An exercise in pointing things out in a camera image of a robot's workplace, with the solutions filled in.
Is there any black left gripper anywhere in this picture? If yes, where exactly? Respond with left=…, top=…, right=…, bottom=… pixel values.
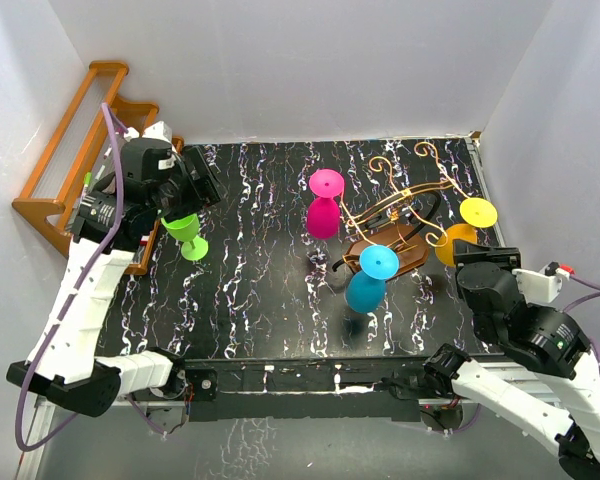
left=149, top=147, right=225, bottom=221

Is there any orange wine glass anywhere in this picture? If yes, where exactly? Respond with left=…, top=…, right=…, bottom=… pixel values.
left=434, top=197, right=498, bottom=267

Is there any green wine glass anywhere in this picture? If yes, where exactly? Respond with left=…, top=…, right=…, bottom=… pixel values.
left=161, top=214, right=209, bottom=262

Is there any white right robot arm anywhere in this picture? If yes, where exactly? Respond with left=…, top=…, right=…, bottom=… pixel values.
left=424, top=239, right=600, bottom=479

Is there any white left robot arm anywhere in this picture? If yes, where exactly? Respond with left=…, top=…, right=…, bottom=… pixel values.
left=6, top=136, right=221, bottom=417

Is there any blue wine glass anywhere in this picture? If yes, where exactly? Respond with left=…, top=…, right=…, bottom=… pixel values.
left=345, top=245, right=400, bottom=314

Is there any pink wine glass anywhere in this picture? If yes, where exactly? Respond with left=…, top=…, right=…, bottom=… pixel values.
left=307, top=169, right=344, bottom=239

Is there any wooden tiered shelf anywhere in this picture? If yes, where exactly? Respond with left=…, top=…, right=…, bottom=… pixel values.
left=12, top=60, right=159, bottom=256

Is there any gold wire wine glass rack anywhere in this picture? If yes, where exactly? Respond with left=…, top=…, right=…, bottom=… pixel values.
left=332, top=141, right=478, bottom=277

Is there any aluminium frame rail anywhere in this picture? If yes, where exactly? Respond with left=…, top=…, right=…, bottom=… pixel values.
left=17, top=139, right=599, bottom=480

